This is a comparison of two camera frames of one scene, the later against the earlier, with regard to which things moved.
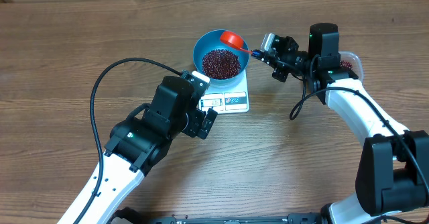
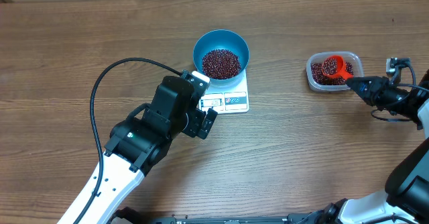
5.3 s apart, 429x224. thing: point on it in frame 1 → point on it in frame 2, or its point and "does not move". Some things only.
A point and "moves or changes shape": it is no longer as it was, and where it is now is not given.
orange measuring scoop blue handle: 236,40 moves or changes shape
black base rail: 127,216 does not move
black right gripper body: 272,59 → 374,92
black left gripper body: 194,129 does not move
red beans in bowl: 220,64 does not move
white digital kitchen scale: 226,100 does not move
